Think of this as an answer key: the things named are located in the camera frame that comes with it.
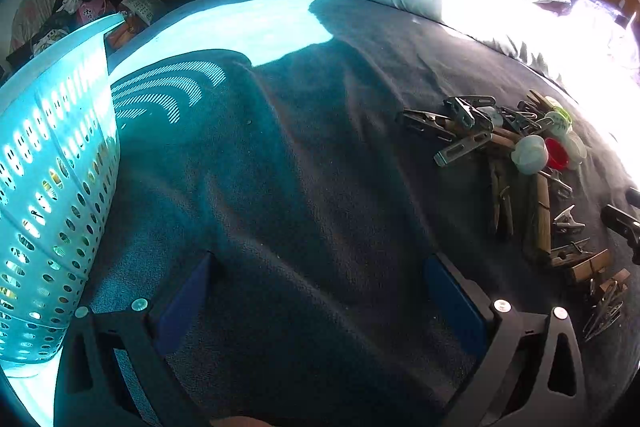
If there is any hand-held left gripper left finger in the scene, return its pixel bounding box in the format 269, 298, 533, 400
52, 251, 217, 427

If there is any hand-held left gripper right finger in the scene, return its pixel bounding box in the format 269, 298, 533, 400
422, 252, 593, 427

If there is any heap of wooden clothespins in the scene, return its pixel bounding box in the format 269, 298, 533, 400
445, 89, 632, 308

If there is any pile of clothespins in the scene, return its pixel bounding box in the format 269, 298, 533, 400
397, 94, 627, 343

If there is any blue perforated plastic basket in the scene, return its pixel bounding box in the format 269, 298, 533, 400
0, 12, 126, 368

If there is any translucent bottle cap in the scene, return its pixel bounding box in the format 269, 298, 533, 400
562, 133, 588, 166

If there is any red bottle cap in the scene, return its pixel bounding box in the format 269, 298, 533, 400
544, 138, 571, 170

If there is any green bottle cap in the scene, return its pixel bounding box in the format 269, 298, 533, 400
544, 107, 573, 138

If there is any white bottle cap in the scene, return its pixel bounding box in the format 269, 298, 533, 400
511, 136, 550, 174

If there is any teal bed blanket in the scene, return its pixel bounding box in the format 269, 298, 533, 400
50, 0, 640, 427

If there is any orange bag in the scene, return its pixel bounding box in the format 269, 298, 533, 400
107, 19, 144, 48

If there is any white patterned bag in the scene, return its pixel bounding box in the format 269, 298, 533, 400
122, 0, 159, 20

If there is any pile of clothes on chair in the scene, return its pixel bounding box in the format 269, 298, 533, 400
10, 0, 91, 55

